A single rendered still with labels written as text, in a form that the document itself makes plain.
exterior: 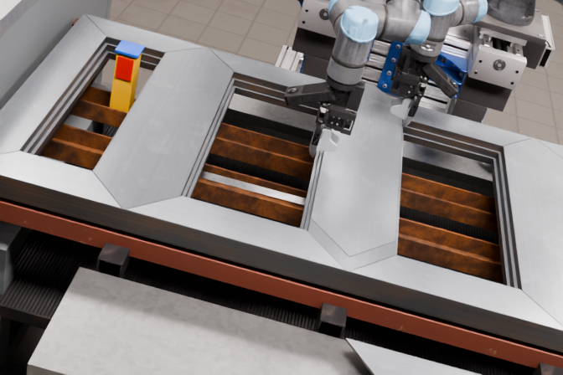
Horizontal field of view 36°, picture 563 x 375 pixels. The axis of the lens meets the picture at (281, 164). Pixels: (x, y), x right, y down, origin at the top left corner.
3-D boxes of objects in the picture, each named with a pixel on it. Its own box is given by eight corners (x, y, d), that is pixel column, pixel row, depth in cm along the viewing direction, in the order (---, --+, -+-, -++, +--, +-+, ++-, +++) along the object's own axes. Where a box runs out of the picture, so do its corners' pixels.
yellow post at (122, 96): (126, 125, 225) (136, 59, 214) (107, 119, 225) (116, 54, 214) (131, 115, 229) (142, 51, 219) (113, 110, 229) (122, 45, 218)
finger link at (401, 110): (384, 121, 220) (395, 89, 215) (407, 127, 220) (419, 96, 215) (384, 127, 217) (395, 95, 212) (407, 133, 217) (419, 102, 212)
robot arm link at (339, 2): (369, 25, 198) (379, 48, 189) (322, 17, 196) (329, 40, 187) (379, -6, 194) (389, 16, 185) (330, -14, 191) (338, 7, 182)
